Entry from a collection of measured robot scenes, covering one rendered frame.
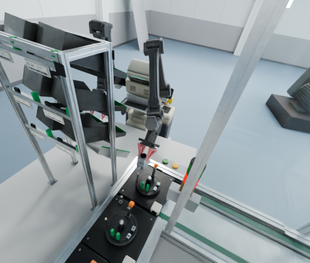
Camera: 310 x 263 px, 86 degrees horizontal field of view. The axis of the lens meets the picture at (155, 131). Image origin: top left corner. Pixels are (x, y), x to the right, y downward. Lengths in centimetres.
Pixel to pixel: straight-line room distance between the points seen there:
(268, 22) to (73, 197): 107
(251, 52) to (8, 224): 116
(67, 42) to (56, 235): 84
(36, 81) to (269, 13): 68
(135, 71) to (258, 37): 108
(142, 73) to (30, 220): 110
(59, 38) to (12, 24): 20
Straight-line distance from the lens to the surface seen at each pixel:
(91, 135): 73
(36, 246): 105
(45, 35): 62
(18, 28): 69
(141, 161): 85
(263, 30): 33
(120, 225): 82
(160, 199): 94
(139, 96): 145
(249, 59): 34
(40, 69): 56
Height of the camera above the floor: 180
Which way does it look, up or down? 40 degrees down
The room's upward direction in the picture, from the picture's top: 9 degrees clockwise
